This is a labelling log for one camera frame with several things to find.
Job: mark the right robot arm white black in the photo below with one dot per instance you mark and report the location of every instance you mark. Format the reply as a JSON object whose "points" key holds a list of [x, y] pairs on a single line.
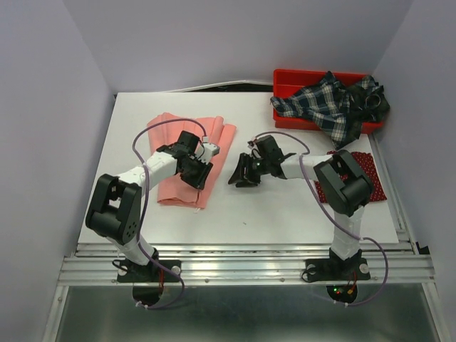
{"points": [[345, 185]]}

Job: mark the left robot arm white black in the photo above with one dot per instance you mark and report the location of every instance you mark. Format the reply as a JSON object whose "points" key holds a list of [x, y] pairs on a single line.
{"points": [[114, 211]]}

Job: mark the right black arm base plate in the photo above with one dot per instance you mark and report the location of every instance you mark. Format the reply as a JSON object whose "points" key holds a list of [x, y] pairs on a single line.
{"points": [[342, 279]]}

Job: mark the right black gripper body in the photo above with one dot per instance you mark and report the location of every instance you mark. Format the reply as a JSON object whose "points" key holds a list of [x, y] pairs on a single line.
{"points": [[256, 167]]}

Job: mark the plaid navy skirt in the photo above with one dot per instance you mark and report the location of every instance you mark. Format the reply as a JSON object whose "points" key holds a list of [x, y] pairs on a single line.
{"points": [[337, 109]]}

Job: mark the red plastic bin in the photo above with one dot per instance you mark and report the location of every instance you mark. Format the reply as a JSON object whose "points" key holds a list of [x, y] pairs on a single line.
{"points": [[287, 82]]}

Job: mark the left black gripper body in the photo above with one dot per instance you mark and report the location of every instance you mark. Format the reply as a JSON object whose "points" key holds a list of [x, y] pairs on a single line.
{"points": [[196, 173]]}

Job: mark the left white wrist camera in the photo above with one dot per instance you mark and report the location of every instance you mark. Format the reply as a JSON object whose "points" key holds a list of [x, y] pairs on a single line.
{"points": [[206, 151]]}

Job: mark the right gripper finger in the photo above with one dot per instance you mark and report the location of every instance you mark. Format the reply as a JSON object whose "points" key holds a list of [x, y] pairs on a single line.
{"points": [[247, 184], [238, 173]]}

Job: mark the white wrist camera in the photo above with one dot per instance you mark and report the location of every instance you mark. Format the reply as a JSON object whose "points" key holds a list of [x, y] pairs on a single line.
{"points": [[206, 151], [253, 146]]}

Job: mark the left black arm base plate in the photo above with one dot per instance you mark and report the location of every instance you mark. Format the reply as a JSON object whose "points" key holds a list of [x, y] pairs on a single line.
{"points": [[148, 281]]}

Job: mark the aluminium frame rail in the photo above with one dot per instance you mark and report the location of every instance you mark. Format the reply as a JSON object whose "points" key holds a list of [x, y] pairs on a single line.
{"points": [[242, 259]]}

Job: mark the red polka dot skirt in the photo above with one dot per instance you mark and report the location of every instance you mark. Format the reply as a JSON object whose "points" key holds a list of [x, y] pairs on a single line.
{"points": [[366, 162]]}

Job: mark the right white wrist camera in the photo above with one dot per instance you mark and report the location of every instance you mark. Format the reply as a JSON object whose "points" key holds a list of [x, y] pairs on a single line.
{"points": [[253, 146]]}

